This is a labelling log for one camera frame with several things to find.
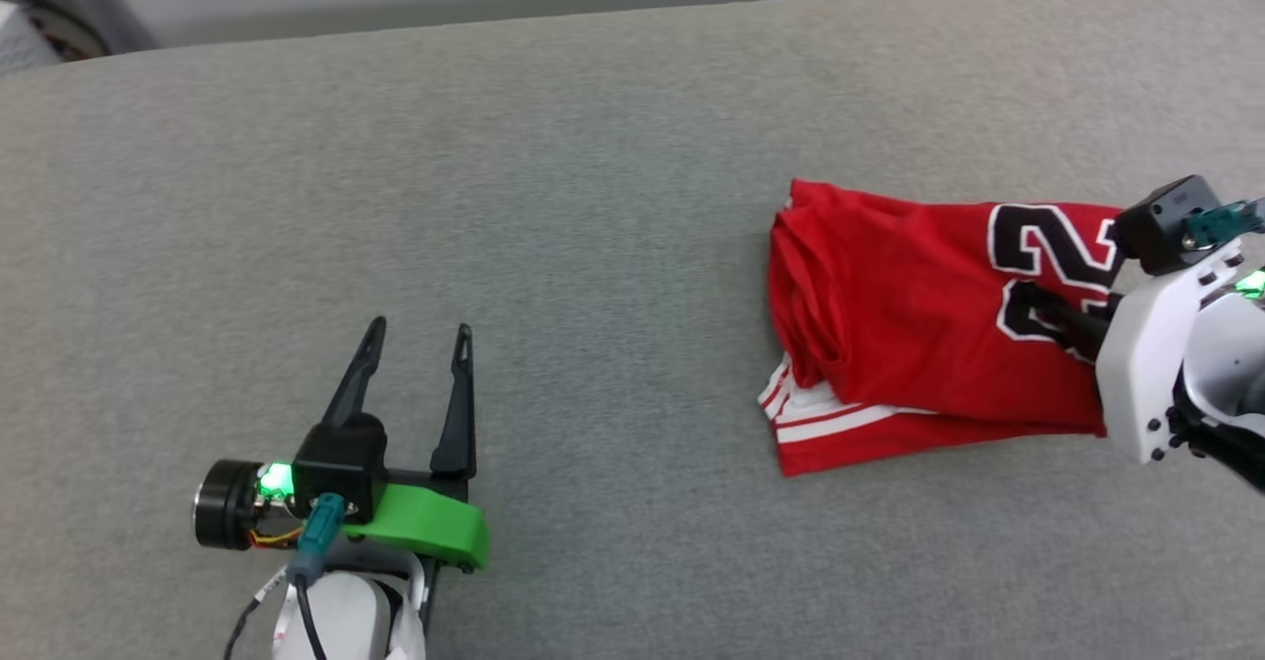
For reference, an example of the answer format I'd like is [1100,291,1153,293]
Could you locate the red and white basketball jersey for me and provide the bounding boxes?
[758,178,1128,478]

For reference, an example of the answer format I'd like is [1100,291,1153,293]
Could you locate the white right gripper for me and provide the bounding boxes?
[1013,239,1249,466]

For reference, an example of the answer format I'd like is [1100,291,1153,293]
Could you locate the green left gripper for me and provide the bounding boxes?
[193,315,492,573]

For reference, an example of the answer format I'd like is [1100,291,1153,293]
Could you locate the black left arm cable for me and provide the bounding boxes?
[222,492,347,660]

